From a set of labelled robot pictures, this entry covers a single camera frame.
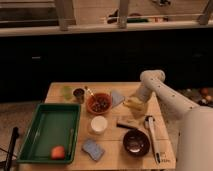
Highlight wooden spoon in bowl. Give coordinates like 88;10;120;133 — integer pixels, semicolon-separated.
84;86;97;102

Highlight yellow banana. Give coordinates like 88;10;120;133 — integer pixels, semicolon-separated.
123;96;145;111

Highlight orange fruit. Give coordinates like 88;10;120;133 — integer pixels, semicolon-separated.
51;146;65;160

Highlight black stand pole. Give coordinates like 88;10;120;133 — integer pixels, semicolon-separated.
3;127;19;171

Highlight blue sponge near front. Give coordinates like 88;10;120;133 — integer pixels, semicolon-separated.
82;139;105;161

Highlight dark brown bowl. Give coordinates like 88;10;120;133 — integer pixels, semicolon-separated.
123;129;150;157

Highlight white black kitchen tool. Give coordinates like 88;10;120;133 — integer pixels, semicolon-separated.
145;115;161;164

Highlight white paper cup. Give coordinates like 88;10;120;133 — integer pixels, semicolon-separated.
90;116;108;134

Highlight metal cup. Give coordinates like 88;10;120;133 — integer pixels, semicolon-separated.
73;88;85;104

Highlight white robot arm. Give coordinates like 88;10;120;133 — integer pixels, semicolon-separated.
136;70;213;171

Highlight green plastic cup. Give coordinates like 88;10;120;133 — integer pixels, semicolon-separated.
62;86;72;100

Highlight green plastic tray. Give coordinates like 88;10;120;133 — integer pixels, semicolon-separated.
17;103;81;164

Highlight red bowl with food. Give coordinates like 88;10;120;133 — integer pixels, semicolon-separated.
86;93;112;115

